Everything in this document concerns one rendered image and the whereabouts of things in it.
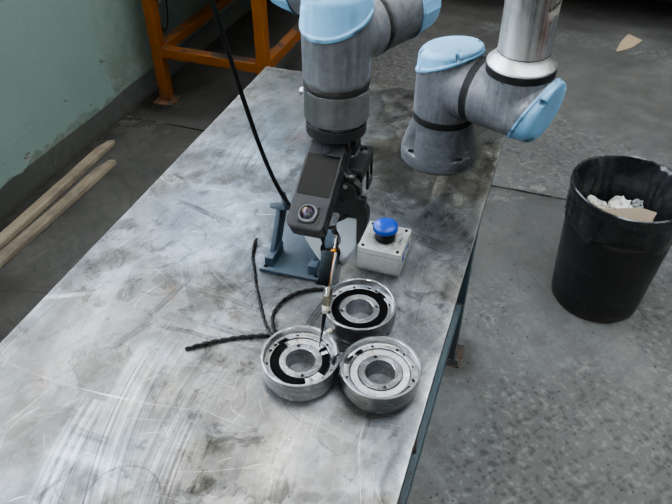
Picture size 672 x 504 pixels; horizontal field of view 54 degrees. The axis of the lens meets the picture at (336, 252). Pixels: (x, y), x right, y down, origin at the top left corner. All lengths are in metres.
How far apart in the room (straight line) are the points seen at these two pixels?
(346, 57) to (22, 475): 0.61
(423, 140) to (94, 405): 0.74
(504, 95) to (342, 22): 0.51
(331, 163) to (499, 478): 1.19
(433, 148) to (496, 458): 0.89
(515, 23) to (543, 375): 1.18
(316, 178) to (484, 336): 1.39
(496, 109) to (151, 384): 0.70
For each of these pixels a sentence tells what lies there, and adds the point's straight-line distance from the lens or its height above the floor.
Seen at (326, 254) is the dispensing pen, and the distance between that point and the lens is 0.86.
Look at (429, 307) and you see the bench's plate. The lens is 1.01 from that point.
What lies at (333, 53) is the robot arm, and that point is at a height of 1.23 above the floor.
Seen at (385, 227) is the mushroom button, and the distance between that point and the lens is 1.03.
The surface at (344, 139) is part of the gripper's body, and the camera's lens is 0.75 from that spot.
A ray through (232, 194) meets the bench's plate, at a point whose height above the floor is 0.80.
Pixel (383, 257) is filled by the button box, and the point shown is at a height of 0.83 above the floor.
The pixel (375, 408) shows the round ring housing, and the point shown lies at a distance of 0.86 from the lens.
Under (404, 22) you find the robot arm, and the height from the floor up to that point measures 1.23.
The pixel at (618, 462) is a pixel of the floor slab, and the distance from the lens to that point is 1.92.
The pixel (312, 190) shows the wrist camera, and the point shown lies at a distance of 0.76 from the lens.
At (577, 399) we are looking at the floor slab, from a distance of 2.00.
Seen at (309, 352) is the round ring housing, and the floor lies 0.83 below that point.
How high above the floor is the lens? 1.52
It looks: 41 degrees down
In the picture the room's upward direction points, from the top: straight up
